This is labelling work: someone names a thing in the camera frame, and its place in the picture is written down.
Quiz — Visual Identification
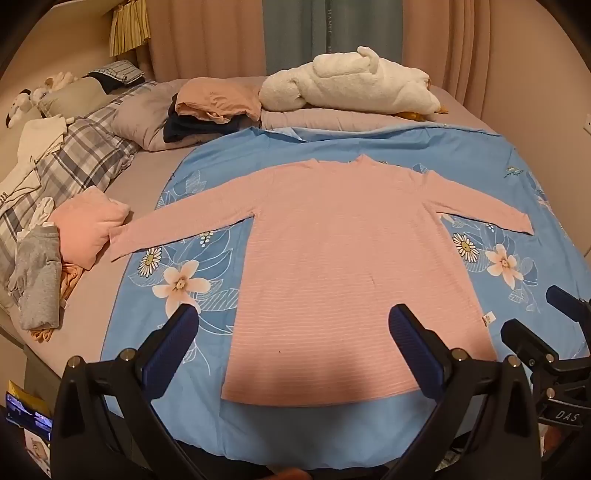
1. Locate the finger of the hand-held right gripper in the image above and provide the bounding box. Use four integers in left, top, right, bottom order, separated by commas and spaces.
501, 318, 562, 367
546, 285, 591, 326

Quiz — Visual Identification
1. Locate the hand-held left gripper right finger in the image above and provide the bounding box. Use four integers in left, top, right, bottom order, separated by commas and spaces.
388, 302, 542, 480

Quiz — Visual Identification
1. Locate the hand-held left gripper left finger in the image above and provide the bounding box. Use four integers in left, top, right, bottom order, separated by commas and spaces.
51, 303, 200, 480

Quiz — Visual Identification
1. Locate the pink striped long-sleeve shirt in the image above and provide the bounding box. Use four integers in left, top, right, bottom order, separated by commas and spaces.
108, 154, 536, 408

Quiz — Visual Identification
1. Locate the orange garment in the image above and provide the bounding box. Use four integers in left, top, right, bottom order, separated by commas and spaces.
28, 263, 86, 344

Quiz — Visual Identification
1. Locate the folded pink garment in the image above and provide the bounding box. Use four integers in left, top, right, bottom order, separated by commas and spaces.
48, 186, 132, 271

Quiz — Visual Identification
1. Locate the grey garment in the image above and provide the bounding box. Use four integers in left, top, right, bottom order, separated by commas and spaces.
8, 226, 64, 331

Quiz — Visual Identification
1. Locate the yellow packet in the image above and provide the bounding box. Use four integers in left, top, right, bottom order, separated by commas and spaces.
7, 381, 48, 416

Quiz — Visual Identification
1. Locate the blue printed box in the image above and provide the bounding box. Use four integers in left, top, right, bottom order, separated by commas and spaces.
4, 392, 54, 445

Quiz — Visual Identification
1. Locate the white box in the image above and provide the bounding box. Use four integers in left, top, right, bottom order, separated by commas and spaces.
21, 429, 52, 479

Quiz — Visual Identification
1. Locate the white sock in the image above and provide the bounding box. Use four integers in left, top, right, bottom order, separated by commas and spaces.
18, 198, 59, 241

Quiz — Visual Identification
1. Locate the folded dark navy garment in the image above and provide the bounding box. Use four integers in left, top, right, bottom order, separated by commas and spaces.
164, 95, 247, 144

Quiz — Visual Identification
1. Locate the grey plaid quilt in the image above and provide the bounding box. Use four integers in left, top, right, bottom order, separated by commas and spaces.
0, 80, 160, 282

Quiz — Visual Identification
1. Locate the blue floral blanket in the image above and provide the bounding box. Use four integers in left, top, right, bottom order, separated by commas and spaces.
99, 124, 586, 472

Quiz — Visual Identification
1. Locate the white printed shirt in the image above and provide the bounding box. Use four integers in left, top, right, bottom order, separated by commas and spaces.
0, 115, 69, 214

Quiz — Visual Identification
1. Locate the folded tan garment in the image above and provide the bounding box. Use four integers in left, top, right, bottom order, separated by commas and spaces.
174, 78, 263, 123

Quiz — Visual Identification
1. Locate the beige pillow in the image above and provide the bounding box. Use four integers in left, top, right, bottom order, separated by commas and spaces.
37, 76, 116, 118

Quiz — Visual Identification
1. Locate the dark blue plaid pillow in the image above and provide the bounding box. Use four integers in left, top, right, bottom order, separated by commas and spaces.
87, 60, 145, 88

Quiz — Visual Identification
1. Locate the white and black plush dog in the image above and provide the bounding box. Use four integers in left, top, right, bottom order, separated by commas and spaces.
6, 71, 80, 128

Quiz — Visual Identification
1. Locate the pink curtain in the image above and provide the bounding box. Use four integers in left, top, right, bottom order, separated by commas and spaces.
134, 0, 269, 85
402, 0, 497, 95

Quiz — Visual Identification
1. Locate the yellow striped curtain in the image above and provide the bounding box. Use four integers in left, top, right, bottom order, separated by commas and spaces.
108, 0, 153, 59

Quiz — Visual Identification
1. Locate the teal curtain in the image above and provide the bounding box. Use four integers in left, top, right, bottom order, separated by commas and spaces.
263, 0, 408, 77

